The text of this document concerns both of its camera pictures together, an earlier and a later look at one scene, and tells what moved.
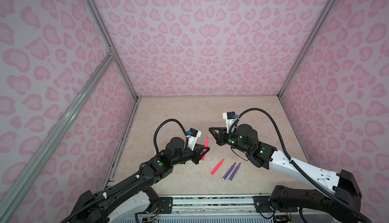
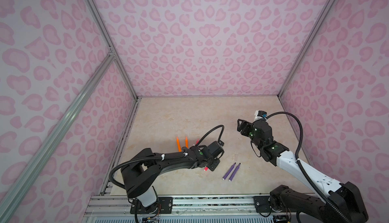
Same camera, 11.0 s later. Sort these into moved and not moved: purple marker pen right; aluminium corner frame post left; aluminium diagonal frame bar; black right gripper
Moved: black right gripper
Not moved: aluminium diagonal frame bar; aluminium corner frame post left; purple marker pen right
